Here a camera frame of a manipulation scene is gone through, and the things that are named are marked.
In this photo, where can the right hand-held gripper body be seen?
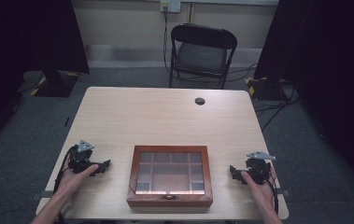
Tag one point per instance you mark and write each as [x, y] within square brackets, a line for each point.
[258, 169]

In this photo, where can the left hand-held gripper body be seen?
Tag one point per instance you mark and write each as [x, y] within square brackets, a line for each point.
[78, 161]

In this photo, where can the person's left hand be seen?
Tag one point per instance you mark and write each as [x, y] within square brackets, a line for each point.
[72, 180]

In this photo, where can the person's right hand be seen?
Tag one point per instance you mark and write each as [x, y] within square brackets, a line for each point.
[257, 189]

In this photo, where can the wooden box with glass lid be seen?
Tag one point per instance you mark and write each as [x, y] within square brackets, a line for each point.
[170, 175]

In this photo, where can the black stand base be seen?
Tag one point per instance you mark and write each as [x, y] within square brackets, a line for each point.
[265, 88]
[56, 85]

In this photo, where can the black curtain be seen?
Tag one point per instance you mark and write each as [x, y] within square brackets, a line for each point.
[25, 53]
[327, 77]

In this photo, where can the black folding chair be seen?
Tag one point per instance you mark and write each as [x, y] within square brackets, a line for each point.
[201, 56]

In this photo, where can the grey table bracket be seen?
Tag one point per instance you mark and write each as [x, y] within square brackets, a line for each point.
[285, 192]
[42, 195]

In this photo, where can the white wall outlet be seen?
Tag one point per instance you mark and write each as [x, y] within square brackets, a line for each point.
[170, 5]

